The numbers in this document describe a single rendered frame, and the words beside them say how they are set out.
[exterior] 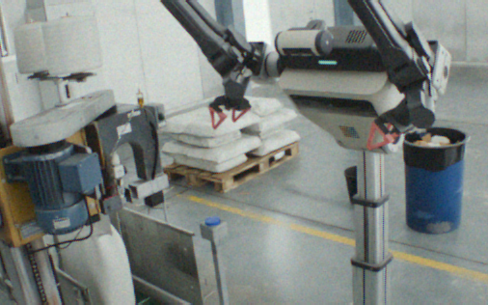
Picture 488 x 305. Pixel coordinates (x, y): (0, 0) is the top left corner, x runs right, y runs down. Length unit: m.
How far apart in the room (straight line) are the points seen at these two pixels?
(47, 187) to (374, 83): 0.96
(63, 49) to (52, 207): 0.44
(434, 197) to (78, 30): 2.67
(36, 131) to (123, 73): 5.24
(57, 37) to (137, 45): 5.29
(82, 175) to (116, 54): 5.19
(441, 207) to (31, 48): 2.76
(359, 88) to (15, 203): 1.08
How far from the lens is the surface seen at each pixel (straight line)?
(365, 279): 1.97
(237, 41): 1.57
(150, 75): 6.86
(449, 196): 3.56
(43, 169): 1.46
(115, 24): 6.56
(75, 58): 1.46
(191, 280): 2.34
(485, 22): 9.31
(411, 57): 1.16
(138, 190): 1.86
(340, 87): 1.50
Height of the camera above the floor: 1.68
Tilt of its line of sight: 17 degrees down
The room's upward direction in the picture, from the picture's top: 6 degrees counter-clockwise
